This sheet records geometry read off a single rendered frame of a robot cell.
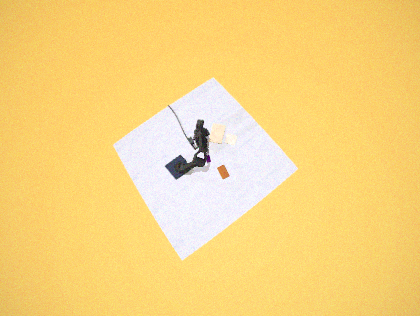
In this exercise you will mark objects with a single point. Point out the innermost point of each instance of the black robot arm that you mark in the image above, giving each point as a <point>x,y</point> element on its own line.
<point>200,132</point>

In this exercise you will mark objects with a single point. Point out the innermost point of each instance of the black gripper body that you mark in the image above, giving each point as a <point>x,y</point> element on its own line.
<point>191,141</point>

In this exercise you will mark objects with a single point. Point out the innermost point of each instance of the orange rectangular block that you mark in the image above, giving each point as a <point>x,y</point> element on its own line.
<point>223,172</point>

